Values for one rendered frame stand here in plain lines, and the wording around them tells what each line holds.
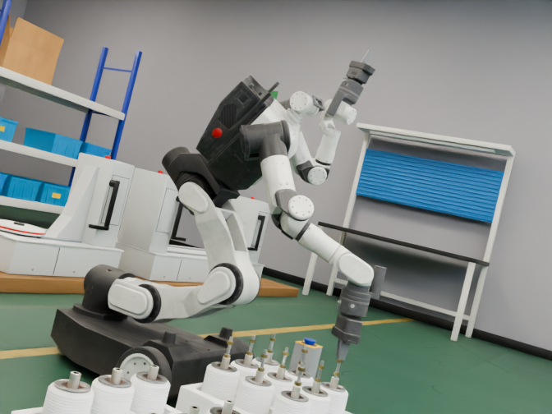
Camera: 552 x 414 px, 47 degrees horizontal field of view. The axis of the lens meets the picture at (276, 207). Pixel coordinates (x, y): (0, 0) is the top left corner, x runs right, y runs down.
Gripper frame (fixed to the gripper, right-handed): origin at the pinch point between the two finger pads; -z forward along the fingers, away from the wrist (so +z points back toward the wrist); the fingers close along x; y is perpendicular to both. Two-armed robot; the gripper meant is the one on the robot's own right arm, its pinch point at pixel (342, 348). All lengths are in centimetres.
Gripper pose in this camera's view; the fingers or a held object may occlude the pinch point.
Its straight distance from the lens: 194.4
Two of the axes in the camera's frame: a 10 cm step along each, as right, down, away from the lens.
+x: -2.7, -0.5, 9.6
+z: 2.4, -9.7, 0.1
